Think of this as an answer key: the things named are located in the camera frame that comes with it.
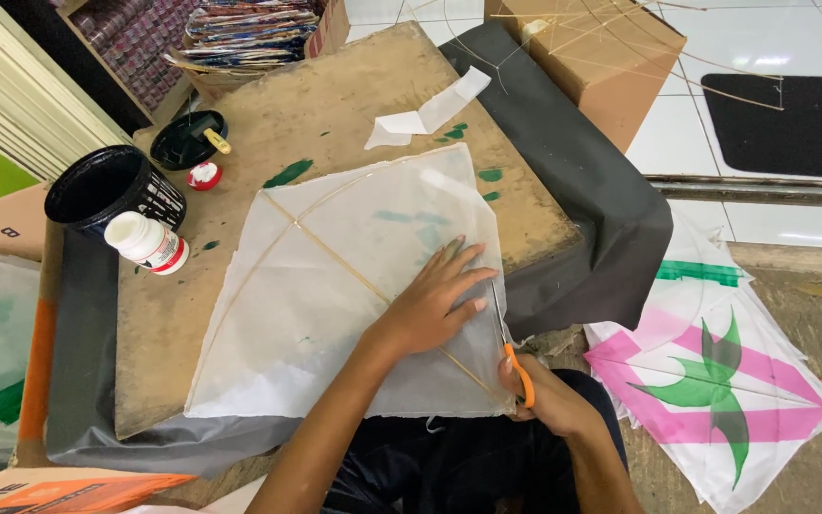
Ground person's right hand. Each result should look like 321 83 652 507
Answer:
498 353 589 438

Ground person's left hand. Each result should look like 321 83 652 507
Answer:
367 235 499 358

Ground orange handled scissors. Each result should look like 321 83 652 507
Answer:
490 278 536 409

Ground white paper kite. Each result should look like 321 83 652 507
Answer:
184 143 517 420

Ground person's dark shorts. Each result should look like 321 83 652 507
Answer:
322 368 629 514

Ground pink green painted kite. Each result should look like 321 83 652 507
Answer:
584 214 822 514

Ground black plastic sheet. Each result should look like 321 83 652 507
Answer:
46 25 675 478

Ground white paper scrap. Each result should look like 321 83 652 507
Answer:
364 66 492 151

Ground wooden work board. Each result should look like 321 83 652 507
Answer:
114 21 583 441

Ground red white bottle cap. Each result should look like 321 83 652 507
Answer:
186 162 224 192

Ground white glue bottle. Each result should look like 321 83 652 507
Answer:
103 211 190 277

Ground black bucket lid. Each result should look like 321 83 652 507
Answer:
150 110 228 171

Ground stack of colourful kites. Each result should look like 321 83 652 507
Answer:
165 0 326 74

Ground bamboo kite frames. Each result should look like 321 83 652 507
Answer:
411 0 786 112

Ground black paint bucket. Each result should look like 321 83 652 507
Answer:
44 145 187 238

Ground black floor mat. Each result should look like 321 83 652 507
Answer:
701 73 822 182

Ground woven patterned box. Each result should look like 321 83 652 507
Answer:
58 0 201 126

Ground orange cardboard box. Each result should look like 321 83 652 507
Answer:
0 467 198 514

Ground brown cardboard box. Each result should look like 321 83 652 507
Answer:
0 180 51 264

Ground cream folding door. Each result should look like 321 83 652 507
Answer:
0 0 132 181

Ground yellow handled paintbrush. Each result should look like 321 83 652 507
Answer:
190 118 232 155

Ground orange wooden post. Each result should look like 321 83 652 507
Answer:
13 217 66 468

